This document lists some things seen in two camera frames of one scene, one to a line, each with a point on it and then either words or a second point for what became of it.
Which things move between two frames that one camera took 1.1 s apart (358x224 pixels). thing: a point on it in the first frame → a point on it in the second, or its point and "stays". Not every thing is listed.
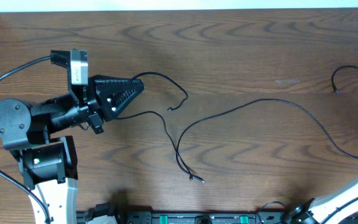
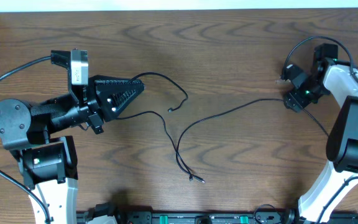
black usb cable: x=294 y=101 → x=320 y=126
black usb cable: x=169 y=109 stays
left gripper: x=110 y=100 stays
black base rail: x=186 y=216 stays
